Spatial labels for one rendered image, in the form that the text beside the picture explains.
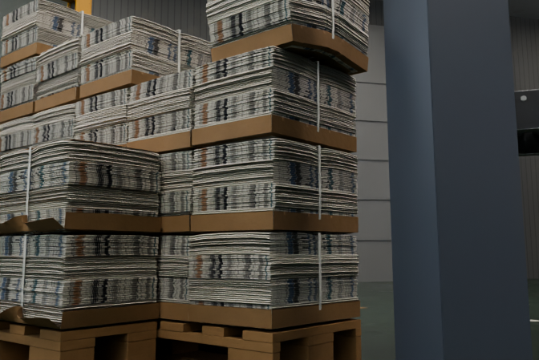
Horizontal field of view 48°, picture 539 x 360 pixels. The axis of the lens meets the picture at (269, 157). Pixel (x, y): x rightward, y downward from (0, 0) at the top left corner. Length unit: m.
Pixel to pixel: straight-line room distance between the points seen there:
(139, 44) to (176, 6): 4.82
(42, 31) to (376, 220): 5.00
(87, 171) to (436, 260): 0.87
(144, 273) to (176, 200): 0.21
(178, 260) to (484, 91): 0.88
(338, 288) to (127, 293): 0.55
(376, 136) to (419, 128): 5.67
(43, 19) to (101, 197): 1.09
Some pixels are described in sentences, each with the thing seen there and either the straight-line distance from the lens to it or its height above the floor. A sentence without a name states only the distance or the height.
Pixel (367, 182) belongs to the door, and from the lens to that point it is 6.83.
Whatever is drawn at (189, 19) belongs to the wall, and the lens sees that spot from 6.74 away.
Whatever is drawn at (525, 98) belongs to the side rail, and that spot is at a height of 0.77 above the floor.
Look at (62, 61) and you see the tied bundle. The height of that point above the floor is 0.99.
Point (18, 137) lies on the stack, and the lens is 2.46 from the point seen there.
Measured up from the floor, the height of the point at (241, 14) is 0.94.
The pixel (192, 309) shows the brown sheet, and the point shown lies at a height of 0.18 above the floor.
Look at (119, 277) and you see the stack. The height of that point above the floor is 0.26.
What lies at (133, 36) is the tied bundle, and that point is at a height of 0.99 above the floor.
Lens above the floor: 0.32
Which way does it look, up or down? 9 degrees up
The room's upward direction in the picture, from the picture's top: straight up
